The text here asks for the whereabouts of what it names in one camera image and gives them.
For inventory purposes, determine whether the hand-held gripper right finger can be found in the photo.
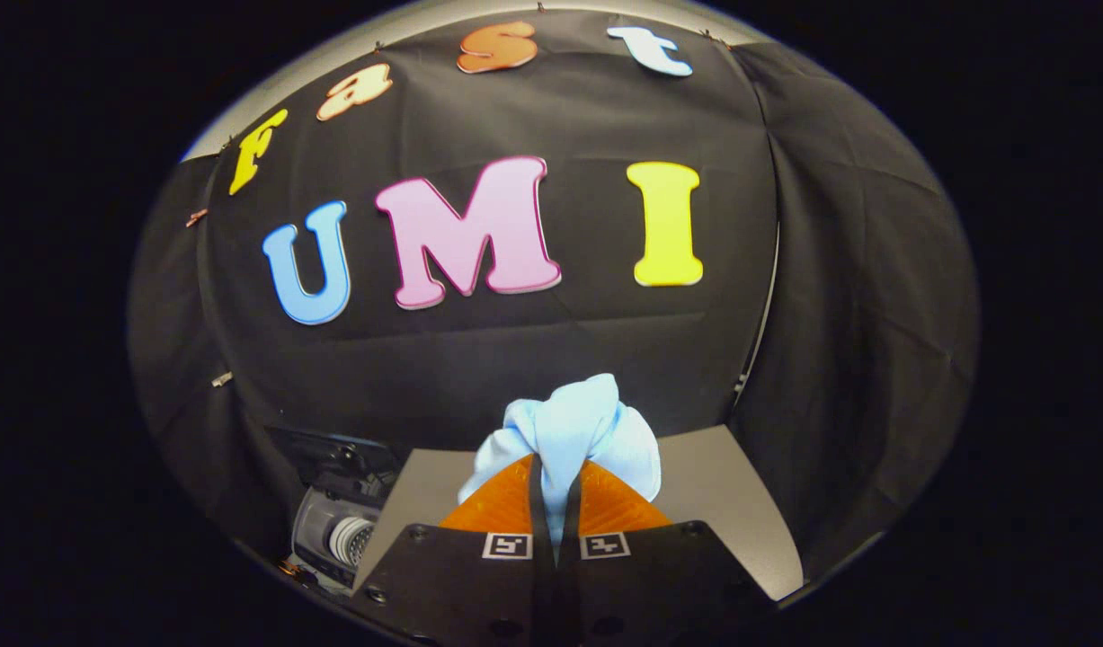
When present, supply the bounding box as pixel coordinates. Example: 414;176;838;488
556;458;778;647

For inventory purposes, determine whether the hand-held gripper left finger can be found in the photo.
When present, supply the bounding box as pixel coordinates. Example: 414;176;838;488
353;454;557;647

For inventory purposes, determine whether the light blue shirt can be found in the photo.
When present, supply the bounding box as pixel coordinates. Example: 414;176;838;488
457;373;663;567

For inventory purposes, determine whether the dark glass washing machine lid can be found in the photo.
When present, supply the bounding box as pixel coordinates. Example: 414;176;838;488
265;426;401;493

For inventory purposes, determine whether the black backdrop cloth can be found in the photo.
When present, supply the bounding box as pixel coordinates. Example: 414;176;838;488
127;9;982;585

